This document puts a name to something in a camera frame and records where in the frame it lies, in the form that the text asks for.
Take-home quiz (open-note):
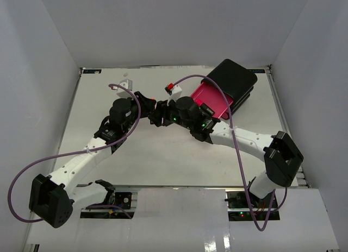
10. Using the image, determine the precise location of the dark blue table label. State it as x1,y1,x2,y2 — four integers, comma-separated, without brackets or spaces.
83,69,102,74

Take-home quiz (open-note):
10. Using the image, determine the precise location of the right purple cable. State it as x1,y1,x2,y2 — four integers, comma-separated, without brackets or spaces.
172,74,289,231

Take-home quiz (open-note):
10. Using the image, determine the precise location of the right dark table label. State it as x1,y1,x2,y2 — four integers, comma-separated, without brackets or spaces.
249,69,265,74

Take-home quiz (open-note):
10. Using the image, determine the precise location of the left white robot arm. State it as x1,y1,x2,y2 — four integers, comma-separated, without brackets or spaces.
29,91,156,228

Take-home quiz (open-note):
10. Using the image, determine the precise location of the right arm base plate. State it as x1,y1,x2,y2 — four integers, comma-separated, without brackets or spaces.
225,191,272,209

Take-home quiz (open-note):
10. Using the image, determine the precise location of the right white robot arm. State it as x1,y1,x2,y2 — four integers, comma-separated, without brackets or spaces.
148,97,304,208

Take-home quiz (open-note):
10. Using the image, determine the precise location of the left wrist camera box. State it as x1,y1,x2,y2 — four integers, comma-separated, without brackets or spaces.
114,79,133,98

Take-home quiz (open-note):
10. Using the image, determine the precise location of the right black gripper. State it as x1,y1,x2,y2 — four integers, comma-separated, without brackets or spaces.
148,97,192,131

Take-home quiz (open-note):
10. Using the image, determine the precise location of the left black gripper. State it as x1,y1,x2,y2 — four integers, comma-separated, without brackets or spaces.
123,91,157,133

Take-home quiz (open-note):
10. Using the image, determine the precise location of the black pink drawer organizer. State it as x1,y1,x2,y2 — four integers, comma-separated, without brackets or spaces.
191,59,257,119

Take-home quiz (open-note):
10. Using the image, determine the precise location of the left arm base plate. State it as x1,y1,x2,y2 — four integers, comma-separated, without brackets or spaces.
80,191,133,211

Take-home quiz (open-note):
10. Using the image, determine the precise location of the pink cap black highlighter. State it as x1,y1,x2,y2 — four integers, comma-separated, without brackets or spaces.
196,99,215,116

